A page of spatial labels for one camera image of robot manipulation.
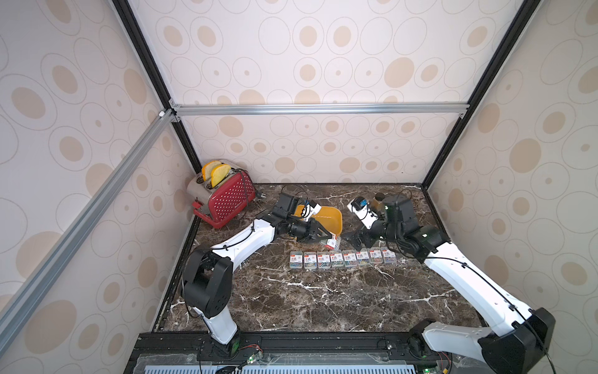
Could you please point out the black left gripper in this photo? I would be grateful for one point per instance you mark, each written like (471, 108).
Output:
(310, 229)

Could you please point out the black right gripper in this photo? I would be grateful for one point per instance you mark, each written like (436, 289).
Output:
(365, 236)

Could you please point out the clear paper clip box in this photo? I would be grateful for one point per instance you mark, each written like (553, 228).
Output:
(324, 261)
(310, 262)
(363, 257)
(350, 258)
(337, 259)
(389, 257)
(296, 260)
(376, 256)

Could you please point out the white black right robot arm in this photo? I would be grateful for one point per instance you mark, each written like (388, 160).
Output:
(516, 338)

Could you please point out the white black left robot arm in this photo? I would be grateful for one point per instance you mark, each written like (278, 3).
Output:
(207, 279)

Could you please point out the yellow plastic storage tray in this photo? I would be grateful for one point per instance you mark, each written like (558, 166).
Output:
(330, 217)

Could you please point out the brown spice jar left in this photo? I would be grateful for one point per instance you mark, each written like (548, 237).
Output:
(377, 203)

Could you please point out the red polka dot toaster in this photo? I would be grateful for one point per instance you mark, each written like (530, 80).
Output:
(218, 206)

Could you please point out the yellow toast slice right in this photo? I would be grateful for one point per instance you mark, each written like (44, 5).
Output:
(218, 174)

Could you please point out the yellow toast slice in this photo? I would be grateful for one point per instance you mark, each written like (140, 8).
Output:
(208, 168)
(218, 174)

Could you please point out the yellow toast slice left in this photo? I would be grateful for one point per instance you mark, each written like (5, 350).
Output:
(208, 168)

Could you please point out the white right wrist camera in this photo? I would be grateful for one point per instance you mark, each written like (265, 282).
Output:
(392, 209)

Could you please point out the horizontal aluminium frame bar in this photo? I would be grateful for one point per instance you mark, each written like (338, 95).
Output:
(319, 109)

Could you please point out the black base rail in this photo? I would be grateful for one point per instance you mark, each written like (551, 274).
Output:
(296, 352)

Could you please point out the diagonal aluminium frame bar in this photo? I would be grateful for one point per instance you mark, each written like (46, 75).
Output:
(19, 311)

